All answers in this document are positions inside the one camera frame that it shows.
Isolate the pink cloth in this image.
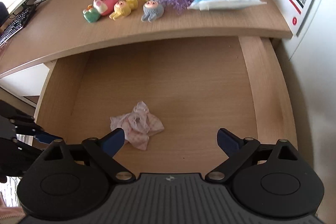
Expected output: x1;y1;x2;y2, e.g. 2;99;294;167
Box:
110;101;165;151

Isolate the grey-blue doll toy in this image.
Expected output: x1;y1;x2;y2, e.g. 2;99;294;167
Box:
141;0;165;23

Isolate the open wooden drawer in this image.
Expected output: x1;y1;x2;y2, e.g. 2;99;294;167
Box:
37;37;297;172

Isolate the black keyboard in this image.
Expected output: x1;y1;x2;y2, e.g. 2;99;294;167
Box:
1;5;36;47

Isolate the teal green small toy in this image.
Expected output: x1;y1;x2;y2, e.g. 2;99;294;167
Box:
83;5;101;23

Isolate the yellow doll toy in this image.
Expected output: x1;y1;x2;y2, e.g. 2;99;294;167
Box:
109;0;138;20

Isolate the pink round face toy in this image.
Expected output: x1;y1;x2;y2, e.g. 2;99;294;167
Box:
93;0;119;16

